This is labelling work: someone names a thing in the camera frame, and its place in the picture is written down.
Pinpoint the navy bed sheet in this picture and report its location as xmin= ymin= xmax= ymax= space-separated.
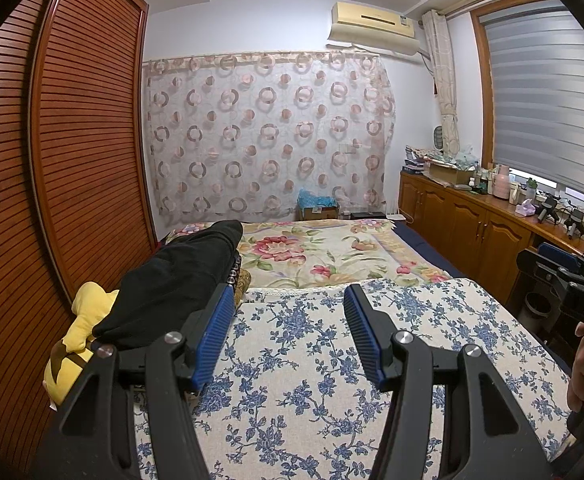
xmin=391 ymin=221 xmax=470 ymax=281

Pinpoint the stack of small boxes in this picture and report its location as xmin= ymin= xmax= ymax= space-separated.
xmin=403 ymin=145 xmax=430 ymax=175

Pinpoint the stack of folded clothes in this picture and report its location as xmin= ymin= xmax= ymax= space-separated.
xmin=224 ymin=255 xmax=243 ymax=286

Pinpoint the grey window blind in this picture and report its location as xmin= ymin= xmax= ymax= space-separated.
xmin=482 ymin=7 xmax=584 ymax=201

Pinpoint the wooden louvred wardrobe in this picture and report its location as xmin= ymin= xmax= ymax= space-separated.
xmin=0 ymin=0 xmax=159 ymax=461

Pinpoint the blue floral bed sheet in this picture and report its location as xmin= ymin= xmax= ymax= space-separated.
xmin=132 ymin=277 xmax=573 ymax=480

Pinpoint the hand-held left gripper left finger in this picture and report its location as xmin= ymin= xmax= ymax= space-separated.
xmin=57 ymin=282 xmax=236 ymax=480

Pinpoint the wooden cabinet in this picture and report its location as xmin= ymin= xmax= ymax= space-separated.
xmin=398 ymin=170 xmax=584 ymax=311

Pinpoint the circle-patterned sheer curtain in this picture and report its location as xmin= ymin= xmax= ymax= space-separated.
xmin=142 ymin=50 xmax=398 ymax=223

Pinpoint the wall air conditioner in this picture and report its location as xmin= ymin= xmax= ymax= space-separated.
xmin=327 ymin=1 xmax=418 ymax=56

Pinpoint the open cardboard box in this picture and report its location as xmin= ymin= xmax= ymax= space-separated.
xmin=428 ymin=162 xmax=473 ymax=186

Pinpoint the black waste bin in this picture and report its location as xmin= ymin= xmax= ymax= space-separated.
xmin=522 ymin=287 xmax=568 ymax=341

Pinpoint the black t-shirt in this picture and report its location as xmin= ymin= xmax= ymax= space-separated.
xmin=93 ymin=220 xmax=245 ymax=351

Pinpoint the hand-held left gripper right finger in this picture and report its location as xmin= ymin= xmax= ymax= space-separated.
xmin=343 ymin=282 xmax=555 ymax=480

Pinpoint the yellow plush pillow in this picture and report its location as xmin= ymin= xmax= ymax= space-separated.
xmin=43 ymin=281 xmax=120 ymax=403

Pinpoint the blue plastic bag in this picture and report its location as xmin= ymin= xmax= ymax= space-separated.
xmin=298 ymin=189 xmax=339 ymax=208

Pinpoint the pink jug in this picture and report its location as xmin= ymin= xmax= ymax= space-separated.
xmin=492 ymin=165 xmax=512 ymax=198

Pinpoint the beige tied curtain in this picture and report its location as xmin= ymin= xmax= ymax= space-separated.
xmin=420 ymin=10 xmax=462 ymax=158

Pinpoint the wooden window frame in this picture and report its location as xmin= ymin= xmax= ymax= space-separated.
xmin=469 ymin=0 xmax=573 ymax=168

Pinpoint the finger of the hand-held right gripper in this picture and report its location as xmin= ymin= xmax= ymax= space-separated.
xmin=517 ymin=251 xmax=578 ymax=288
xmin=539 ymin=241 xmax=584 ymax=286

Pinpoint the pink floral blanket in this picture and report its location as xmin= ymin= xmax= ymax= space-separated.
xmin=164 ymin=220 xmax=455 ymax=291

